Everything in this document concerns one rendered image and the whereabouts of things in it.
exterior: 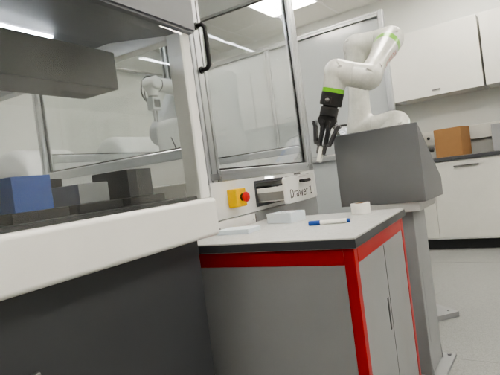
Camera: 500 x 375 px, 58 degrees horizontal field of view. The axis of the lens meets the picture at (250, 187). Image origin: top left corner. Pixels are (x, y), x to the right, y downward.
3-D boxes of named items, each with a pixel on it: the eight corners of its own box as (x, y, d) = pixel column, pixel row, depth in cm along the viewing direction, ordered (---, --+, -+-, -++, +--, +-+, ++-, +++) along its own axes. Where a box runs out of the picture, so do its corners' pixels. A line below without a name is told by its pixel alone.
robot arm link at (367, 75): (370, 59, 210) (373, 35, 203) (395, 62, 206) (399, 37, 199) (349, 92, 185) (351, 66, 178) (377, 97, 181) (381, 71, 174)
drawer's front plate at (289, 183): (315, 196, 213) (312, 173, 213) (289, 204, 188) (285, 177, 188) (311, 197, 214) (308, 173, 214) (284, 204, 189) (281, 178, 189)
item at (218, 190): (317, 195, 256) (313, 170, 255) (214, 222, 167) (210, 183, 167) (184, 208, 303) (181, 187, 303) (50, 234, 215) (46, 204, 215)
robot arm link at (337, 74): (329, 59, 194) (324, 54, 184) (359, 62, 189) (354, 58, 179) (323, 91, 197) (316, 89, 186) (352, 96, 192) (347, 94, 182)
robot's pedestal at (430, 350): (456, 356, 211) (437, 193, 209) (443, 385, 186) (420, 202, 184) (392, 350, 227) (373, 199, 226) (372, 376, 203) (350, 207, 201)
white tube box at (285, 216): (306, 219, 173) (304, 209, 173) (292, 222, 168) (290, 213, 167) (281, 220, 182) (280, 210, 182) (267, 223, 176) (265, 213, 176)
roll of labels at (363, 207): (365, 211, 173) (364, 201, 173) (374, 212, 166) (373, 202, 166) (348, 214, 172) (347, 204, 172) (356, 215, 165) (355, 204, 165)
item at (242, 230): (260, 229, 160) (260, 225, 160) (248, 234, 152) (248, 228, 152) (230, 231, 166) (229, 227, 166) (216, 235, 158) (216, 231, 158)
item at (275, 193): (309, 194, 212) (307, 181, 212) (286, 200, 190) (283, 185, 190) (237, 202, 233) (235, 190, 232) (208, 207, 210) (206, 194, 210)
